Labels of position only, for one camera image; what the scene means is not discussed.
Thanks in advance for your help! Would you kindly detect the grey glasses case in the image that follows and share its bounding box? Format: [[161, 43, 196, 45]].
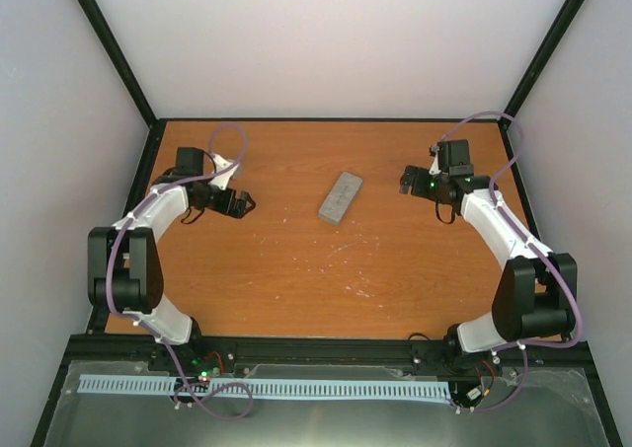
[[318, 172, 363, 225]]

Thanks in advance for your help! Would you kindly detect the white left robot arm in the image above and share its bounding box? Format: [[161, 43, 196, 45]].
[[87, 147, 256, 371]]

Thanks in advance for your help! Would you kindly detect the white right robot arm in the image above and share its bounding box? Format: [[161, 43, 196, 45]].
[[400, 140, 582, 356]]

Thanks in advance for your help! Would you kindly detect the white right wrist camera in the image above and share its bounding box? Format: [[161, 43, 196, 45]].
[[429, 142, 443, 176]]

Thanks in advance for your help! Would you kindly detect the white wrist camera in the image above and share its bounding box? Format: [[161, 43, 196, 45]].
[[209, 153, 241, 190], [429, 142, 443, 176]]

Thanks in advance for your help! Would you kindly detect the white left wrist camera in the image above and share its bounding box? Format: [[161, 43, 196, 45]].
[[209, 153, 241, 190]]

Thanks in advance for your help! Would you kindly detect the black table edge rail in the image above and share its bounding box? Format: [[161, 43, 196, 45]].
[[156, 115, 505, 123]]

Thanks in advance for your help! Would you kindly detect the black left frame post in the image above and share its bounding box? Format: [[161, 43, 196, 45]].
[[76, 0, 158, 128]]

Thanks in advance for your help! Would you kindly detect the black frame post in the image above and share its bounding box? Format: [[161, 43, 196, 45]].
[[504, 0, 586, 116], [76, 0, 158, 128]]

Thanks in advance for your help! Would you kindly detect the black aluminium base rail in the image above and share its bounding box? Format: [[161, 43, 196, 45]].
[[66, 333, 592, 372]]

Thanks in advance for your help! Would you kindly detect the light blue slotted cable duct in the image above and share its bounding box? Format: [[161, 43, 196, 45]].
[[76, 374, 450, 404]]

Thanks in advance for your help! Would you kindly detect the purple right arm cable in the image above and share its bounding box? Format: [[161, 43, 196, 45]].
[[441, 111, 588, 414]]

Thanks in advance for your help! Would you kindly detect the black right frame post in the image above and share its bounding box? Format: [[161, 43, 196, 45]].
[[504, 0, 586, 116]]

